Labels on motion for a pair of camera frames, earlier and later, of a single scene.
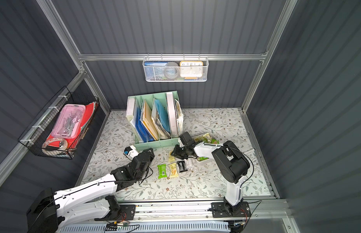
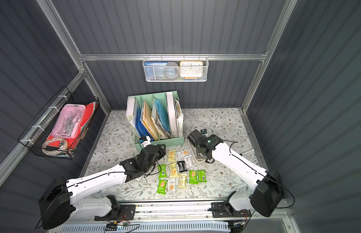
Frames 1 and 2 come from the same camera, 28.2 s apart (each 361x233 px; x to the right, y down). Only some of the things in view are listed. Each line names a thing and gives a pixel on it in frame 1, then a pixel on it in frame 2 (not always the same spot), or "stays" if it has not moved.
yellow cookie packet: x=173 y=170 stays
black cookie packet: x=182 y=166 stays
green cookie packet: x=162 y=171 stays
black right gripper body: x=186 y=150 to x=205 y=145
